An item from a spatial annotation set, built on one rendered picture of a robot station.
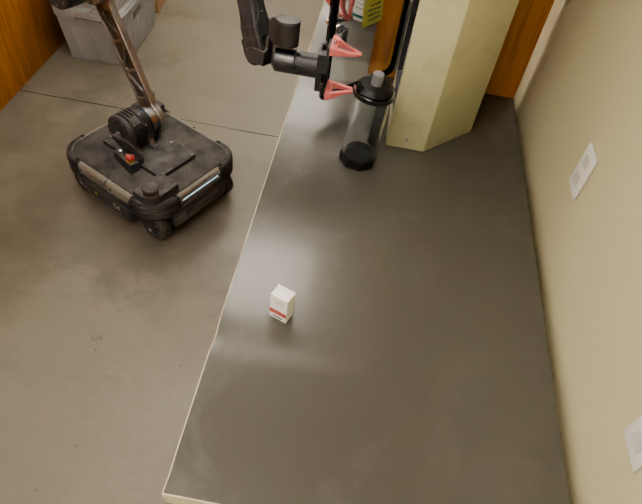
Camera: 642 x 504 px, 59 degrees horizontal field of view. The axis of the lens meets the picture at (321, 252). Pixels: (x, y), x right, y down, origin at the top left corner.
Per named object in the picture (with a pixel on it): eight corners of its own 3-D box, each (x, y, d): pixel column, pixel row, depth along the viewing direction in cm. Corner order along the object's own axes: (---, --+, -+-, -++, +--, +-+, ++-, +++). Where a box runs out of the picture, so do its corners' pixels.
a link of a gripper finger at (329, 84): (357, 80, 135) (318, 73, 135) (352, 106, 140) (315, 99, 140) (359, 65, 139) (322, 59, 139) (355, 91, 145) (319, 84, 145)
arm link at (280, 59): (273, 64, 142) (268, 73, 137) (275, 37, 137) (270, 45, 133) (300, 69, 141) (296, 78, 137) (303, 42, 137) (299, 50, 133)
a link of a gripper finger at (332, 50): (361, 53, 130) (321, 46, 130) (356, 81, 135) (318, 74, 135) (364, 39, 134) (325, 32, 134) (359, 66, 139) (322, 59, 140)
